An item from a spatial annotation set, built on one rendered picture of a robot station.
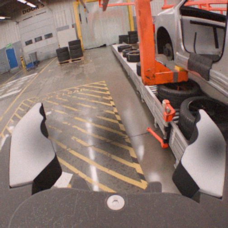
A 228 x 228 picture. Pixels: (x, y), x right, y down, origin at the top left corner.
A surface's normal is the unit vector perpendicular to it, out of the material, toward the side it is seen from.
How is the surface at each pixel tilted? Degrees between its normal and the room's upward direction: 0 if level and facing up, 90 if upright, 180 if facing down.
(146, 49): 90
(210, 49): 51
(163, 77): 90
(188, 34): 87
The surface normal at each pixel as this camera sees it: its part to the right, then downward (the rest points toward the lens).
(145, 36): 0.09, 0.52
